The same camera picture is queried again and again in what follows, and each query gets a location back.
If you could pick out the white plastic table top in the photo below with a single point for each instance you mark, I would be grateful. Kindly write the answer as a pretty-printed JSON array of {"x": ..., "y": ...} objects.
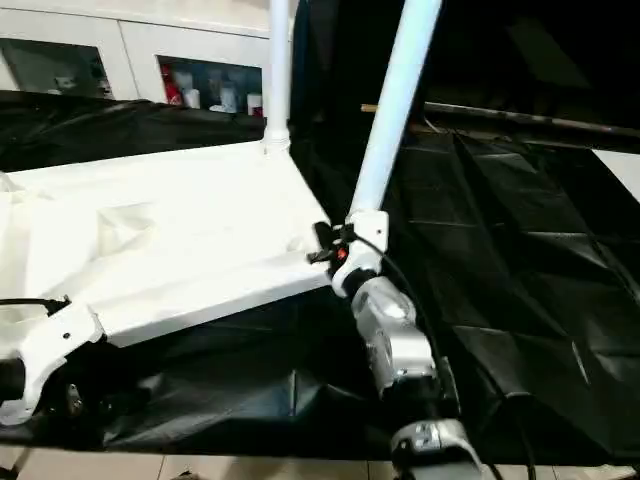
[{"x": 175, "y": 210}]

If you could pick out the white plastic table leg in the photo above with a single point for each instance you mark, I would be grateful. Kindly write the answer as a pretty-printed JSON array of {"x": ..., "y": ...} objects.
[
  {"x": 395, "y": 100},
  {"x": 278, "y": 75}
]

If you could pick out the small yellow tag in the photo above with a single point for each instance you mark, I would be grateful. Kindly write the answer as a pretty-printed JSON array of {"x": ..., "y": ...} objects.
[{"x": 369, "y": 107}]

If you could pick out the small white cup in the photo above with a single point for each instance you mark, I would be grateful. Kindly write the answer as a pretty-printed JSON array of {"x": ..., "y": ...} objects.
[{"x": 255, "y": 105}]

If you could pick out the patterned jar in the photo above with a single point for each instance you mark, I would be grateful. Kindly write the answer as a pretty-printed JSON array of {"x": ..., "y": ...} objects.
[
  {"x": 228, "y": 100},
  {"x": 215, "y": 89}
]

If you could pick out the black work surface mat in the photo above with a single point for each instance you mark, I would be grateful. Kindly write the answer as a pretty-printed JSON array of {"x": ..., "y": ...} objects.
[{"x": 525, "y": 250}]

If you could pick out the red white bottle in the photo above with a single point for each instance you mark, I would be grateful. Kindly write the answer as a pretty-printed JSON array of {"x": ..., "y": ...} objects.
[{"x": 172, "y": 90}]

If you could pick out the dark grey tube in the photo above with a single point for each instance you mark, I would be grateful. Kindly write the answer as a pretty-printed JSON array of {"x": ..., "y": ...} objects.
[{"x": 540, "y": 119}]

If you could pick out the black backdrop cloth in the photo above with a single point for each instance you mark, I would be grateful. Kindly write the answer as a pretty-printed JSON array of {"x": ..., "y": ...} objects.
[{"x": 500, "y": 50}]

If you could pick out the white glass-door cabinet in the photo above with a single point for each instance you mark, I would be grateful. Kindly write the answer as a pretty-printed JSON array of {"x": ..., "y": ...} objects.
[{"x": 125, "y": 35}]

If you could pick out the small white figurine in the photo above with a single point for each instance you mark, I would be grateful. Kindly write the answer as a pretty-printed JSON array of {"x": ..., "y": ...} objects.
[{"x": 62, "y": 82}]

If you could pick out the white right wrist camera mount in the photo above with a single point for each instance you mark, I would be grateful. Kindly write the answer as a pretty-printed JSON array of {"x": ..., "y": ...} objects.
[{"x": 367, "y": 235}]

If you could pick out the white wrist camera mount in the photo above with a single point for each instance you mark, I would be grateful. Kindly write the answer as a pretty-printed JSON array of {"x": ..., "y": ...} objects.
[
  {"x": 367, "y": 235},
  {"x": 50, "y": 335}
]

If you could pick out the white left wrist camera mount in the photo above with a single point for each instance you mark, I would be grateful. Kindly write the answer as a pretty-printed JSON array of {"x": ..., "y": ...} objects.
[{"x": 50, "y": 335}]

